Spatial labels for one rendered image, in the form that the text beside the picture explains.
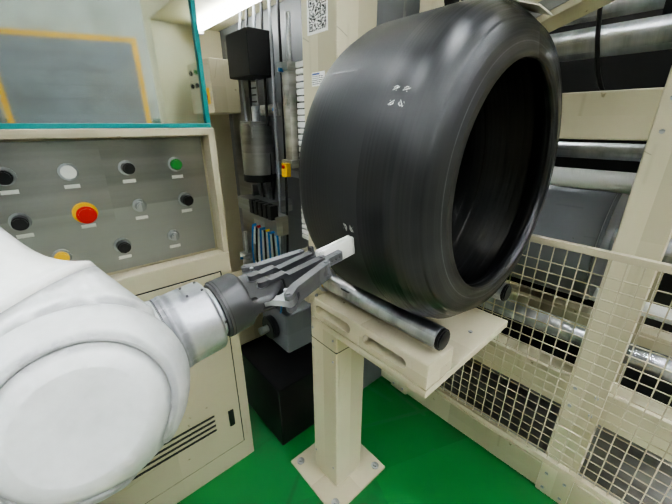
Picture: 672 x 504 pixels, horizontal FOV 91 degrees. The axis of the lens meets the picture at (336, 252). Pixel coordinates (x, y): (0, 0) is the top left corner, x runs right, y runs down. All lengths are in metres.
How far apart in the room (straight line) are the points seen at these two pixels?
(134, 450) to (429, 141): 0.42
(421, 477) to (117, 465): 1.44
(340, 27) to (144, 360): 0.77
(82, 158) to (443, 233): 0.84
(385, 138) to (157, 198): 0.74
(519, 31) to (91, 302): 0.61
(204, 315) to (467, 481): 1.38
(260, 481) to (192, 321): 1.22
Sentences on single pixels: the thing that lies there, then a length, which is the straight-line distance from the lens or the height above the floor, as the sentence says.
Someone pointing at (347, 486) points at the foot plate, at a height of 0.01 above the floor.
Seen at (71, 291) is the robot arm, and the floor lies 1.19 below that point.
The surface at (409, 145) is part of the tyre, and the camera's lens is 0.46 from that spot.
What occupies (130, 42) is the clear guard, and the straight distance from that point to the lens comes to 1.03.
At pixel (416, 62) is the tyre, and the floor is 1.36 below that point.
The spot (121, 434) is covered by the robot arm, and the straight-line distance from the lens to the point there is 0.20.
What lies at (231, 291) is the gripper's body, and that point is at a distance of 0.41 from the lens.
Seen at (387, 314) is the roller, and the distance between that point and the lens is 0.71.
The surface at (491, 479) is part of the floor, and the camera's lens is 1.66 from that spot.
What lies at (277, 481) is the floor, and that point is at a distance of 1.56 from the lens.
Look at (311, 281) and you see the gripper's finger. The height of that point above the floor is 1.08.
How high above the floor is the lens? 1.28
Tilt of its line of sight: 21 degrees down
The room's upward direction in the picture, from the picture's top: straight up
